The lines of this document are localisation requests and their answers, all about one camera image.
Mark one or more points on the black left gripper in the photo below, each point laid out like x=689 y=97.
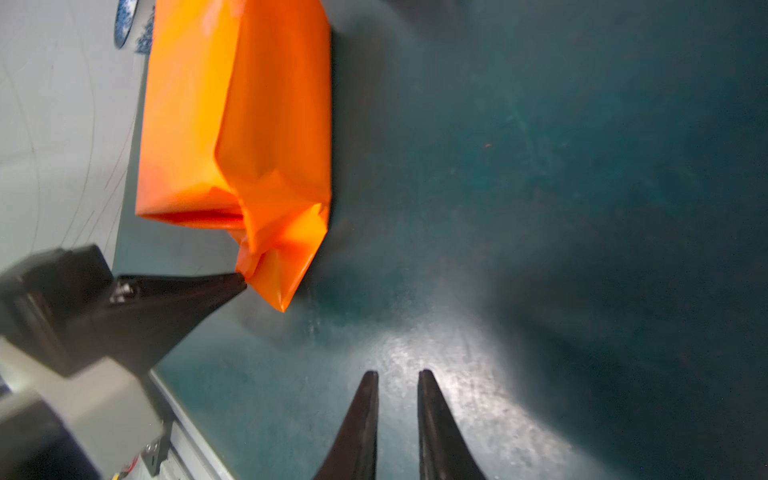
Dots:
x=66 y=310

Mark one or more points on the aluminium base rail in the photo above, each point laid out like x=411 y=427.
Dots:
x=181 y=452

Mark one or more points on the blue white ceramic bowl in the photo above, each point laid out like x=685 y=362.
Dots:
x=125 y=15

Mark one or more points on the orange wrapping paper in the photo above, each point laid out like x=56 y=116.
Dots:
x=237 y=132

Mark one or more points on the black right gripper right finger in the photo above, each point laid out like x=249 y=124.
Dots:
x=443 y=452

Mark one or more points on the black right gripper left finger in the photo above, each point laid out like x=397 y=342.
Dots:
x=353 y=455

